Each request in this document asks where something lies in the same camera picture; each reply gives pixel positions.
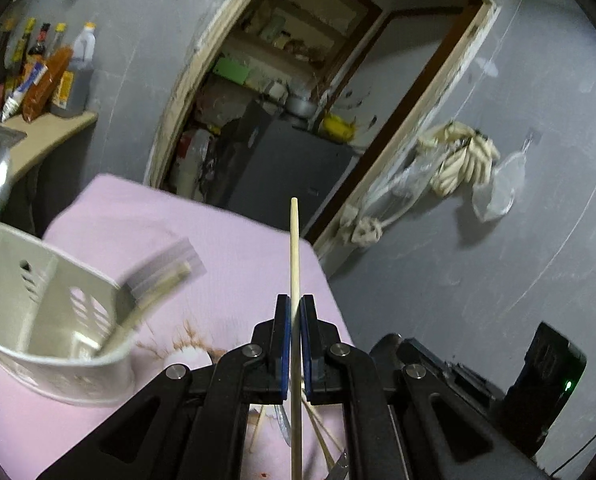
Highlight black cable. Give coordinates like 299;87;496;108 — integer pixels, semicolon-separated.
550;410;596;477

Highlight yellow bowl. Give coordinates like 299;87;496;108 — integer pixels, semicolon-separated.
323;115;356;141

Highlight clear bottle with yellow cap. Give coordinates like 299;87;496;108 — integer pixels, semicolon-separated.
48;22;69;58

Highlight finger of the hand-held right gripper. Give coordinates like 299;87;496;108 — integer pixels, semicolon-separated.
370;332;451;386

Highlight dark bottle with red label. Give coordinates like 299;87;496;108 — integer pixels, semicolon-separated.
28;22;53;61

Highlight white plastic utensil holder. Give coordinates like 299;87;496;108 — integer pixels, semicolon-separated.
0;220;140;407

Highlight beige gloves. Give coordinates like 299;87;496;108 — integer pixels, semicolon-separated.
418;120;501;198

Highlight wooden shelf unit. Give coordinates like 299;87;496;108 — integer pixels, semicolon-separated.
218;0;383;91

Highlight green box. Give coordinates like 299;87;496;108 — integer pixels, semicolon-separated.
213;57;251;84

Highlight beige kitchen counter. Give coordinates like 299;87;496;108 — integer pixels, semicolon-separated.
0;110;99;183

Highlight grey cabinet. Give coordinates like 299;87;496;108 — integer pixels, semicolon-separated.
213;110;359;241

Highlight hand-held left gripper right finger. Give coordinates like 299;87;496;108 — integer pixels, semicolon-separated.
300;293;553;480

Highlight worn door frame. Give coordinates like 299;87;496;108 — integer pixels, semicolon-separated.
145;0;501;281

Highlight large oil jug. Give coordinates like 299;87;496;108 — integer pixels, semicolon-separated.
50;22;99;118

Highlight orange spice packet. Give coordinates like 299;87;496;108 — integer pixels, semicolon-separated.
22;45;74;123

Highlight dried twigs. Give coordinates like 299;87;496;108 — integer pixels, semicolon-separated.
313;75;379;126

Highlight pink floral tablecloth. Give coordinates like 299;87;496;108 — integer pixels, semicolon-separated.
0;174;351;480

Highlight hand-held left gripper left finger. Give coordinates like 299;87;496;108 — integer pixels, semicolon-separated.
37;293;293;480

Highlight small aluminium pot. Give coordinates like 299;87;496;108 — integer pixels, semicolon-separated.
285;95;316;118

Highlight white hose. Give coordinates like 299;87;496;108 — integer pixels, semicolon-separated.
338;160;429;250

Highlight clear plastic bag on hook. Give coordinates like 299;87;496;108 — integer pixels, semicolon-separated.
472;152;526;223

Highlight dark bottle with yellow cap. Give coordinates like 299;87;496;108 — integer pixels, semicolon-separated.
5;17;36;96

